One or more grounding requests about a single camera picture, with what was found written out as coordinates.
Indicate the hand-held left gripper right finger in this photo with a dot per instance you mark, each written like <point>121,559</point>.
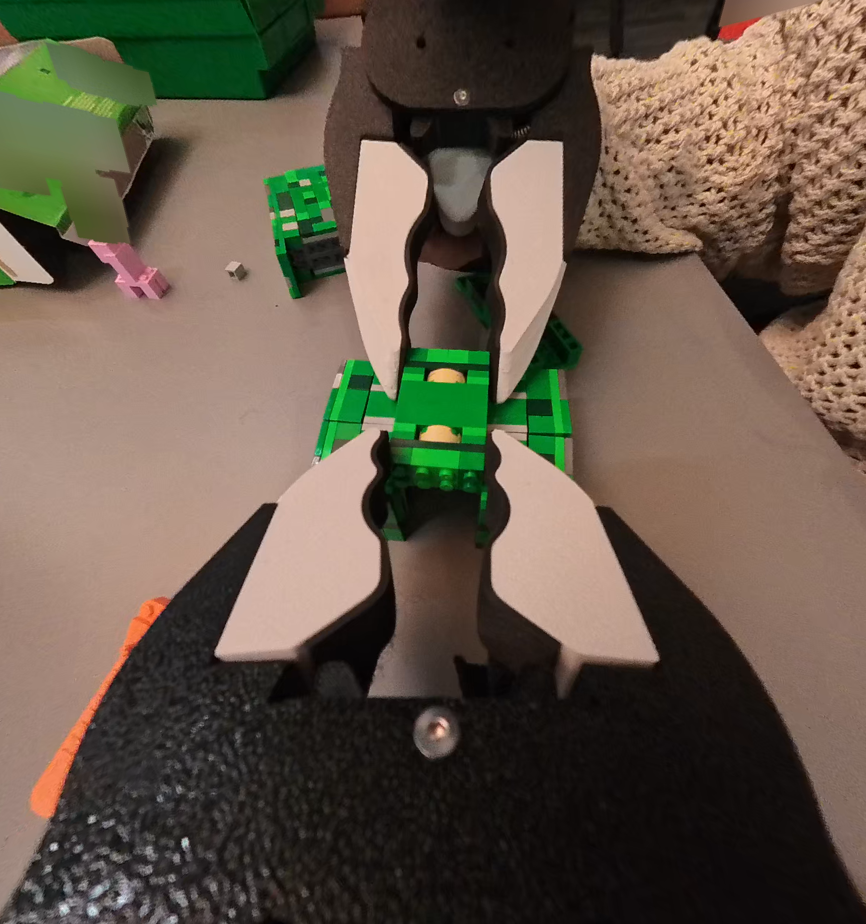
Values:
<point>570,577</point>

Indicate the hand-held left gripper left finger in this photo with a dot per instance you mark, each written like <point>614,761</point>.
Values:
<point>310,563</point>

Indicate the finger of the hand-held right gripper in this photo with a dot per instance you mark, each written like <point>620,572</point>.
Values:
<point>534,238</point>
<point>378,238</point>

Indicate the large green lego assembly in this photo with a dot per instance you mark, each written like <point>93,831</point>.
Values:
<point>443,404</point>

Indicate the small green lego cube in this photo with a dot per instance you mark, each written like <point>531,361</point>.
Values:
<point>303,216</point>

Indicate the green lego base piece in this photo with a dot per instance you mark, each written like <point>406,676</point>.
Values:
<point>548,339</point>

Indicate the tiny grey lego cube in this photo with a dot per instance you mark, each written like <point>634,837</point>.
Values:
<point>236,271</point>

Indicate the pink lego pig figure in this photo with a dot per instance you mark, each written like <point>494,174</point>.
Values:
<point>129,271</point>

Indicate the green cardboard lego box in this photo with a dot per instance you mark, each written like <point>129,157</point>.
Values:
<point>25,72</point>

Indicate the person's right hand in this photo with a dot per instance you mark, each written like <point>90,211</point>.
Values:
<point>458,252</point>

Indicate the green ribbed plastic box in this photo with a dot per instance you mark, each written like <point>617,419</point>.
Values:
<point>209,58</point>

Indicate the orange brick separator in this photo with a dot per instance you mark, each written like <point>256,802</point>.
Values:
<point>64,751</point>

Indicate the cream knit sweater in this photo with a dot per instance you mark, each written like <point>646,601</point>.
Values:
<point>837,375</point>

